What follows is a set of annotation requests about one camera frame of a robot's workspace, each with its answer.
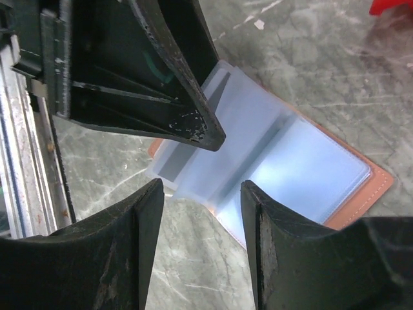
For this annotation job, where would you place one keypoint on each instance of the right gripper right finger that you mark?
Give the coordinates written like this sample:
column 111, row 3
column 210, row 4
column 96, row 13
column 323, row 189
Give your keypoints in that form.
column 296, row 263

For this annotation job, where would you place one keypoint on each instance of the brown leather card holder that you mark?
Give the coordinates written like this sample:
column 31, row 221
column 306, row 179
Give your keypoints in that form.
column 297, row 162

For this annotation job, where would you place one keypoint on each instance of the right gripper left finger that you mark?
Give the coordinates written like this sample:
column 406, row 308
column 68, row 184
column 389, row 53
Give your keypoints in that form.
column 102, row 262

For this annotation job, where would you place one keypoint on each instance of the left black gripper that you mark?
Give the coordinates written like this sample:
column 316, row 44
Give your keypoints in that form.
column 99, row 68

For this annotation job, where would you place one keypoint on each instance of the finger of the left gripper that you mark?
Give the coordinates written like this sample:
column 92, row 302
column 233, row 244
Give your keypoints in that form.
column 178, row 32

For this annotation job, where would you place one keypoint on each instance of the magnetic stripe card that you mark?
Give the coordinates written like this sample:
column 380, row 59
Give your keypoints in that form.
column 206, row 135

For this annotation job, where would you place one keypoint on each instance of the red bin with cards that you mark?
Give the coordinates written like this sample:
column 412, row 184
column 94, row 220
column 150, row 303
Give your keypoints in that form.
column 379, row 6

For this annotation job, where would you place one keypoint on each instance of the aluminium rail frame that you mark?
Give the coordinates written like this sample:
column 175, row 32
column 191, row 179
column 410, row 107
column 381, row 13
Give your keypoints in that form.
column 35, row 191

